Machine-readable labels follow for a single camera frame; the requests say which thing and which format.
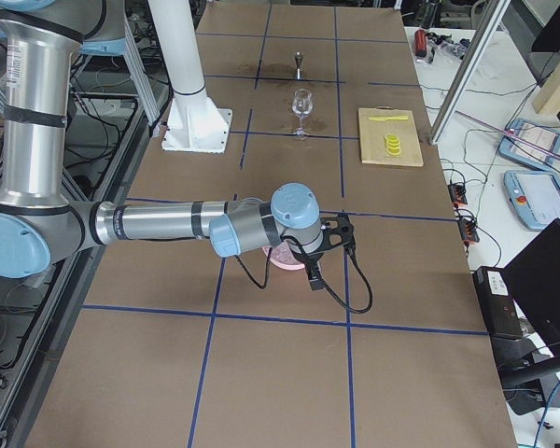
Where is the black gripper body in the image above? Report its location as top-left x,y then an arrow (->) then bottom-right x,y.
302,213 -> 355,291

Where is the steel jigger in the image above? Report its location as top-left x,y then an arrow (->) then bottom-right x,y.
294,51 -> 303,80

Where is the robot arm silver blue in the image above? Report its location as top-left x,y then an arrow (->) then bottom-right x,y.
0,1 -> 355,289

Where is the clear wine glass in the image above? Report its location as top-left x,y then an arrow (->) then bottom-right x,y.
292,89 -> 313,139

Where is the pink bowl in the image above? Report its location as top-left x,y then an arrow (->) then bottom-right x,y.
261,242 -> 304,271

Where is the bamboo cutting board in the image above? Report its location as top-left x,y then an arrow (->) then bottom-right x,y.
357,107 -> 424,167

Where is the yellow plastic knife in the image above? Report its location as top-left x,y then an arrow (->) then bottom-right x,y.
368,115 -> 409,122

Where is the black box device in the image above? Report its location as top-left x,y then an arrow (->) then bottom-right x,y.
472,266 -> 523,341

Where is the blue teach pendant far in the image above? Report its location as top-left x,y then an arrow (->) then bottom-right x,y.
497,119 -> 560,171

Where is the blue teach pendant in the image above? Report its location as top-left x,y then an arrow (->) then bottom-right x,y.
503,170 -> 560,231
497,119 -> 560,171

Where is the blue teach pendant near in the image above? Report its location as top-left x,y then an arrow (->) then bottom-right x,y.
503,170 -> 560,231

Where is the black monitor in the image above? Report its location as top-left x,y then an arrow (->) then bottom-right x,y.
502,218 -> 560,355

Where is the red thermos bottle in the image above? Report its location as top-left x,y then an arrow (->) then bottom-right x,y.
413,29 -> 427,59

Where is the silver grabber stick green tip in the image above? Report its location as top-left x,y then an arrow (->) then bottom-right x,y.
456,111 -> 560,170

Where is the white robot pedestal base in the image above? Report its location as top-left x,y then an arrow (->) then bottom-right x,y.
148,0 -> 232,154

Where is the aluminium frame post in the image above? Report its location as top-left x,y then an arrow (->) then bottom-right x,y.
429,0 -> 511,145

